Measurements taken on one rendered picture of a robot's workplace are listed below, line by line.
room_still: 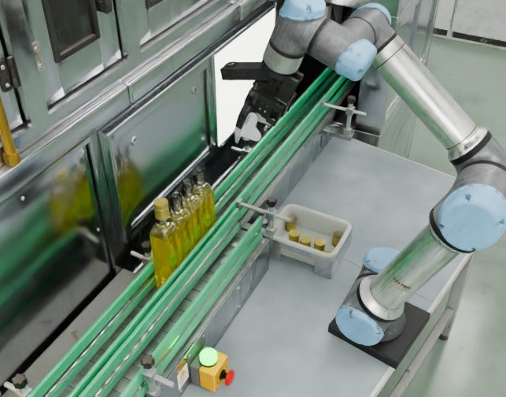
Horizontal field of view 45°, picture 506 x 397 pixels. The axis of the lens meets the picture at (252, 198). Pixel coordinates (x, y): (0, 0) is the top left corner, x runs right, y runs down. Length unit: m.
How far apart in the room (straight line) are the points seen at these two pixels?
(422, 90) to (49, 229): 0.85
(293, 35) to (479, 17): 4.06
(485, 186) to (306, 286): 0.78
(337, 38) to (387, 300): 0.59
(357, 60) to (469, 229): 0.37
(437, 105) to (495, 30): 3.92
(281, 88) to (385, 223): 0.93
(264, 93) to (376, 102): 1.20
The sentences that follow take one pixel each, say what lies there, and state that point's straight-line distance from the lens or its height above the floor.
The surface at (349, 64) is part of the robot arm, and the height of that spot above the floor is 1.58.
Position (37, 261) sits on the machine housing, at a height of 1.12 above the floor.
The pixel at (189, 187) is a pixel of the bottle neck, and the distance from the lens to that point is 1.55.
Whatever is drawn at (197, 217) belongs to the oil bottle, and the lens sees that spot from 1.60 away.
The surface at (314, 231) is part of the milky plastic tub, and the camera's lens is 1.97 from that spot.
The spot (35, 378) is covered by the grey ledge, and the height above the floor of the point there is 0.88.
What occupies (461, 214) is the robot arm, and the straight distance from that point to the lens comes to 1.18.
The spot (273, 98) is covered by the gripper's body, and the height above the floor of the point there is 1.46.
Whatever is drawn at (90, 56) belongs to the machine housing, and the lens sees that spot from 1.41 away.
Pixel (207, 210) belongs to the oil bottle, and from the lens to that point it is 1.64.
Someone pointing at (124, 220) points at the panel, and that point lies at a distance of 1.59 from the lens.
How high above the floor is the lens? 2.08
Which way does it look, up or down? 39 degrees down
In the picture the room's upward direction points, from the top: straight up
